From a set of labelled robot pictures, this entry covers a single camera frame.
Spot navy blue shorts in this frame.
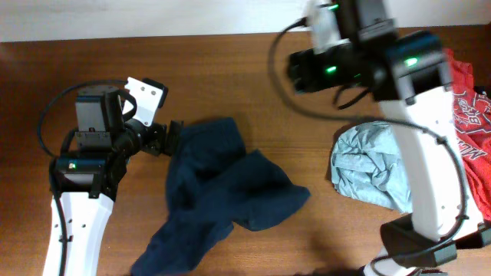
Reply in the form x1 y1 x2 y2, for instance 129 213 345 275
130 117 311 275

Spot light blue crumpled shirt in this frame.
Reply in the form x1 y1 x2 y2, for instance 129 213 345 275
330 121 413 213

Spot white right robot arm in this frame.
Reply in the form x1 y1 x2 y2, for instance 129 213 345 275
287 0 490 275

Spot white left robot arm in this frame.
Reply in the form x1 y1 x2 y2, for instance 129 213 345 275
43 79 183 275

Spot red printed t-shirt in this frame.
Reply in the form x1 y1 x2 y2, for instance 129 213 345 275
445 48 490 221

